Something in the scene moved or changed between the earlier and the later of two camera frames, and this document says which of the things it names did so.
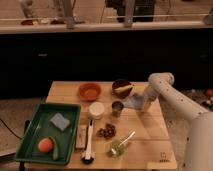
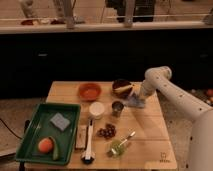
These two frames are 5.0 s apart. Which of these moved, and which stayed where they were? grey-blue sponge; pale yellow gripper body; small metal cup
Moved: pale yellow gripper body
Stayed: small metal cup; grey-blue sponge
